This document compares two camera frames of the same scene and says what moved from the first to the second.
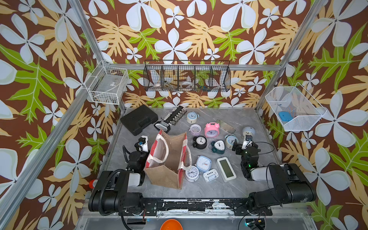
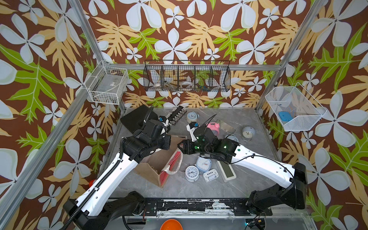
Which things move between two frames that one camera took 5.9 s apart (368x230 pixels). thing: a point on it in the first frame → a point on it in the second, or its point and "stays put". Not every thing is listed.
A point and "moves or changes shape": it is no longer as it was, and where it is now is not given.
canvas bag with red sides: [169, 156] moves or changes shape
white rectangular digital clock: [226, 170] stays put
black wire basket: [187, 75] stays put
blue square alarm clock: [203, 164] stays put
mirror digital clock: [226, 127] stays put
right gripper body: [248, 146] → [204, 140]
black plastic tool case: [139, 118] stays put
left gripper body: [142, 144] → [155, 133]
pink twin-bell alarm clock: [212, 130] stays put
